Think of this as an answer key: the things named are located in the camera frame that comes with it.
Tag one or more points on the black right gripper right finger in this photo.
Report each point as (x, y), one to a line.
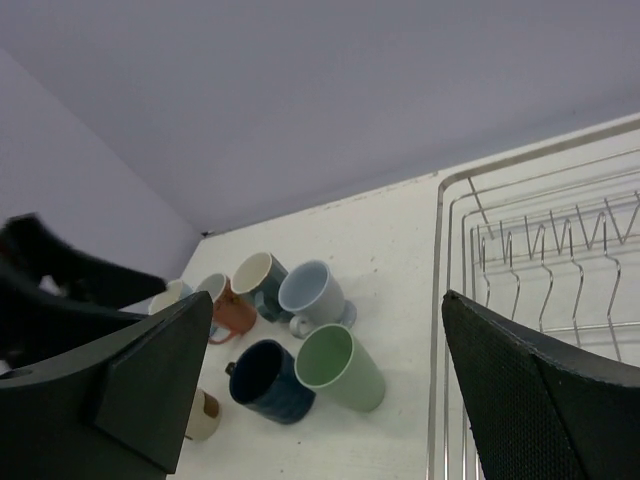
(540, 408)

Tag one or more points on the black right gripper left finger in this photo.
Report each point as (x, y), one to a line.
(114, 408)

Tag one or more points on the light blue cup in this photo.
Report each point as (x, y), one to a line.
(175, 291)

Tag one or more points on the pink dotted mug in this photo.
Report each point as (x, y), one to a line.
(230, 311)

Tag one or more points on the dark blue mug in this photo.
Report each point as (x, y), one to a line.
(263, 380)

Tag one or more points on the grey blue mug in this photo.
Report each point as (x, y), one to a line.
(257, 280)

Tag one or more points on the mint green tumbler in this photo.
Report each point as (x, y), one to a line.
(333, 363)

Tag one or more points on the pale blue white mug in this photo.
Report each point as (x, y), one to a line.
(314, 297)

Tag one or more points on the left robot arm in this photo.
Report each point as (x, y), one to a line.
(55, 298)

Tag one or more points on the wire dish rack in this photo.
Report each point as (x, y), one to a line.
(548, 236)

